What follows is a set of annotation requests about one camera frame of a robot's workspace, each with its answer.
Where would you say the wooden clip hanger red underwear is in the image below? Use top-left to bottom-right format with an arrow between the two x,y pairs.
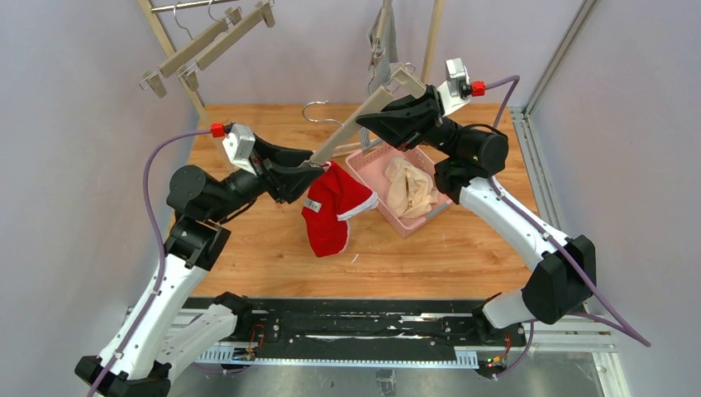
309,63 -> 426,165

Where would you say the wooden clip hanger cream underwear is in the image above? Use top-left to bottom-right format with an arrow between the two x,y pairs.
179,1 -> 275,91

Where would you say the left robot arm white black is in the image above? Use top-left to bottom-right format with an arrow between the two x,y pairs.
75,124 -> 325,396

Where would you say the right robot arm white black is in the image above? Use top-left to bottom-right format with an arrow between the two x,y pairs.
355,85 -> 596,332

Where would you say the wooden clip hanger striped underwear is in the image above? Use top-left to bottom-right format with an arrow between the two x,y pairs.
369,0 -> 393,69

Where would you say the grey striped underwear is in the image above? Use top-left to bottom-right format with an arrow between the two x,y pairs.
358,0 -> 401,151

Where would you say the empty wooden clip hanger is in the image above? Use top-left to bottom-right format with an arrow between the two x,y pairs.
139,1 -> 242,98

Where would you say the pink plastic basket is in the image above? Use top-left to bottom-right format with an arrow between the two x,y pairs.
346,142 -> 452,237

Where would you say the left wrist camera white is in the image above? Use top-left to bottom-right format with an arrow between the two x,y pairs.
222,123 -> 256,175

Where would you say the wooden clothes rack frame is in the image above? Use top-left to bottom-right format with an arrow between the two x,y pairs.
136,0 -> 446,165

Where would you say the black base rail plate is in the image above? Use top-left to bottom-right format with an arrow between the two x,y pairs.
196,299 -> 527,369

